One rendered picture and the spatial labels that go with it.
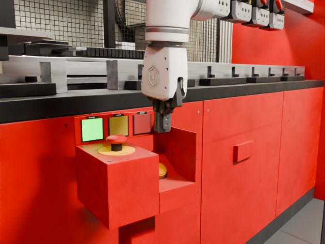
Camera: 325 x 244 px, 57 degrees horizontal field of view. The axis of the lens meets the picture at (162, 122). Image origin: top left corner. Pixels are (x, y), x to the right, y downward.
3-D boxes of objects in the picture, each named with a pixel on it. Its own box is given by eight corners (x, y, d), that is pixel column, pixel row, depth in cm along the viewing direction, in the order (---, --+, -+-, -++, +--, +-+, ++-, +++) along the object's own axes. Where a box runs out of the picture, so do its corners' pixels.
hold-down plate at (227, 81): (210, 85, 123) (210, 78, 122) (199, 85, 126) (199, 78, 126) (246, 83, 144) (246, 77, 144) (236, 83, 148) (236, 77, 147)
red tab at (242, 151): (237, 161, 129) (238, 146, 128) (233, 160, 130) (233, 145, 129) (254, 155, 140) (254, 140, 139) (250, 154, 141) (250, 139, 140)
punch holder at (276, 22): (272, 27, 167) (274, -5, 164) (258, 28, 172) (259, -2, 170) (283, 29, 177) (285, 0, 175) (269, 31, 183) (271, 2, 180)
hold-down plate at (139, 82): (136, 90, 94) (136, 80, 94) (125, 89, 98) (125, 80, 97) (195, 86, 116) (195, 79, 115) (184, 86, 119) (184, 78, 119)
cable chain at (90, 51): (82, 55, 130) (82, 46, 129) (75, 56, 134) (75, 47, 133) (154, 58, 161) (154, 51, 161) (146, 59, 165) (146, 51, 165)
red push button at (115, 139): (111, 157, 56) (111, 138, 56) (103, 152, 59) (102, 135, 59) (130, 154, 58) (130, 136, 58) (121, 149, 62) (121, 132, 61)
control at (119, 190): (109, 231, 52) (105, 129, 49) (77, 199, 65) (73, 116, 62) (196, 202, 63) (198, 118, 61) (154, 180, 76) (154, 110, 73)
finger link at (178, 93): (170, 63, 57) (156, 80, 61) (184, 98, 55) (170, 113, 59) (175, 63, 58) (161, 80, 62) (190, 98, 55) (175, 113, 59)
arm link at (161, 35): (136, 27, 59) (135, 43, 60) (161, 26, 52) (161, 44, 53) (170, 30, 64) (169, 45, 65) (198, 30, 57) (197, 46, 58)
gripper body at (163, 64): (136, 38, 60) (135, 94, 63) (166, 38, 52) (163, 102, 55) (167, 40, 65) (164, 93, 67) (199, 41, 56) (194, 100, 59)
